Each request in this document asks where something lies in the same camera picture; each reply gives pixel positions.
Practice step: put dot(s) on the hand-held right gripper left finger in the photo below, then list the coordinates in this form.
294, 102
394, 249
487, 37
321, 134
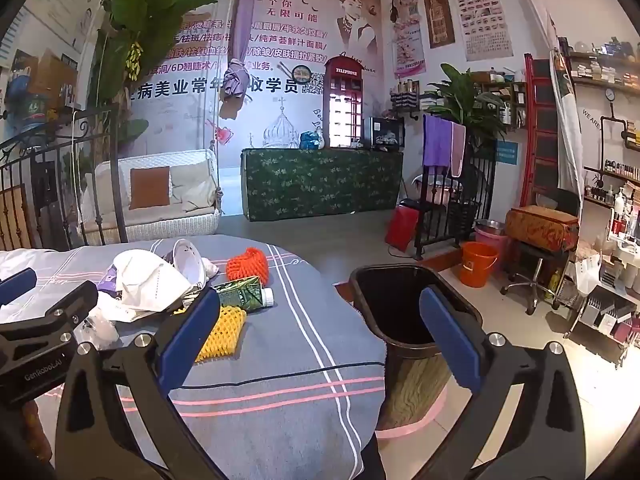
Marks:
187, 332

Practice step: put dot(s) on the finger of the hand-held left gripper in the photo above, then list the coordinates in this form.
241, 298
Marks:
55, 307
15, 286

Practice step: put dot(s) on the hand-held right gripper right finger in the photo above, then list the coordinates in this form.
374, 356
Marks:
450, 340

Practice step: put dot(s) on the dark plastic trash bin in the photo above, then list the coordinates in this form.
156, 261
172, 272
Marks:
400, 310

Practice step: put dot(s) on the dark blue yogurt cup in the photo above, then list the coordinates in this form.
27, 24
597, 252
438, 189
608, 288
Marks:
189, 260

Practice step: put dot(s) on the orange foam fruit net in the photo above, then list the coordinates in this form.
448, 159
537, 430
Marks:
247, 264

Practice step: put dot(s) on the yellow foam fruit net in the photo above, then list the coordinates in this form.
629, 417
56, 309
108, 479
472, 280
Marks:
225, 330

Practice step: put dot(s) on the white mask scrap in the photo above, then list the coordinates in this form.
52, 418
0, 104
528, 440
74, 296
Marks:
105, 332

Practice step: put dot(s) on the purple snack packet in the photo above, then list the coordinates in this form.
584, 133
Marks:
107, 280

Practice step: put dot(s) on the white crumpled paper bag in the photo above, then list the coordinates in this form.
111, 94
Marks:
150, 280

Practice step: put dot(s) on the green drink carton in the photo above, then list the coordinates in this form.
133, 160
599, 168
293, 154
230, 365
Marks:
240, 294

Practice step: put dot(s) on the orange bucket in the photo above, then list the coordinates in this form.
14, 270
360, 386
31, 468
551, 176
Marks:
477, 265

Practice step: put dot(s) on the swivel stool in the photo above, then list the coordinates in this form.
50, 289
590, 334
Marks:
532, 275

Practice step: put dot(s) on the pink plastic basin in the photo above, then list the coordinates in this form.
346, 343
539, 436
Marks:
492, 237

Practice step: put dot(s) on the white wicker swing seat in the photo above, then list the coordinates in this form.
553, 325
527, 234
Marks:
150, 225

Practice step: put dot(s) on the grey striped tablecloth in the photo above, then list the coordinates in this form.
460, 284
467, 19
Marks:
300, 360

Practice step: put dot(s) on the red flat bag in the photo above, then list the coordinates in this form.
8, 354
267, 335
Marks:
401, 227

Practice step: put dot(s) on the metal basin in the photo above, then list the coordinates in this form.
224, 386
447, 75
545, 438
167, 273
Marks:
490, 223

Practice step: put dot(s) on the black iron railing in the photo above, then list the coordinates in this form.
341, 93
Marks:
50, 160

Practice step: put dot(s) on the black metal fence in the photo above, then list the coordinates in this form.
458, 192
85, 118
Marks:
470, 200

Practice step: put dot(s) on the orange patterned case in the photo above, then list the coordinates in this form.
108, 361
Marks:
542, 230

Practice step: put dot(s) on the white cushion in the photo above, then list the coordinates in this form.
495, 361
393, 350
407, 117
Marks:
195, 187

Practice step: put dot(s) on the orange cushion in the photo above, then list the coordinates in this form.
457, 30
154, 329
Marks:
150, 187

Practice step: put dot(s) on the pink towel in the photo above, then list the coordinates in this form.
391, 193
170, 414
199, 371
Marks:
457, 150

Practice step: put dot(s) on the green floral counter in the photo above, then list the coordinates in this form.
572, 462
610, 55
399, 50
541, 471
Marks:
320, 185

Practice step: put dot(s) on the purple towel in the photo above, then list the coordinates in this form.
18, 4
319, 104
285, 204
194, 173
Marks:
437, 140

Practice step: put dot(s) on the black display box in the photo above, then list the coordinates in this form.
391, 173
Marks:
387, 132

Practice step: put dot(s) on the blue bag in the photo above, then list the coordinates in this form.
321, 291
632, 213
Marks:
312, 139

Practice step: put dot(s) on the red ladder shelf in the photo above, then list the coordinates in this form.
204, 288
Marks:
542, 125

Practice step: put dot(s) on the green potted plant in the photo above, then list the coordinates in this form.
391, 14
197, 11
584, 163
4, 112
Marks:
465, 100

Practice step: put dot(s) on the white hanging cloth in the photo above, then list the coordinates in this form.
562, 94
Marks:
567, 125

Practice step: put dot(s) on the red telephone booth cabinet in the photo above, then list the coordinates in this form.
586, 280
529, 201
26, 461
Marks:
342, 105

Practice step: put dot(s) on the black pipe with gauge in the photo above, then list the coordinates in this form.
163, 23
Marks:
611, 110

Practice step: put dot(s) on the banana plant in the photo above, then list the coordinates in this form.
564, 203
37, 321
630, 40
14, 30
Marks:
150, 15

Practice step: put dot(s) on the purple hanging umbrella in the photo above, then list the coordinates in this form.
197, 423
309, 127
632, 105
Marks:
245, 35

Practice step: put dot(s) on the blue wall sign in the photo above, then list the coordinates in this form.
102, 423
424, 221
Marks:
507, 152

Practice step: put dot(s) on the large printed wall poster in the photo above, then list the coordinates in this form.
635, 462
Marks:
280, 125

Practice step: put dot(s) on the wall shelf with bottles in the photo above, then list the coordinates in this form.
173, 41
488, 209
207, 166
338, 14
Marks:
415, 95

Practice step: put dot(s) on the pink wall poster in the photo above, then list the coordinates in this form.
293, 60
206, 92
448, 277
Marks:
407, 30

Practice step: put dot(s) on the wooden wall shelves with products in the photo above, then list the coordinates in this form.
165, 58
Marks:
610, 70

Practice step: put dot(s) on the eye chart wall poster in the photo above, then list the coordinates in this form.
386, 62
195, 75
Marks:
480, 10

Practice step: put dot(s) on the brown wall poster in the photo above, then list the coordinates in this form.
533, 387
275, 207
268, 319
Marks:
437, 7

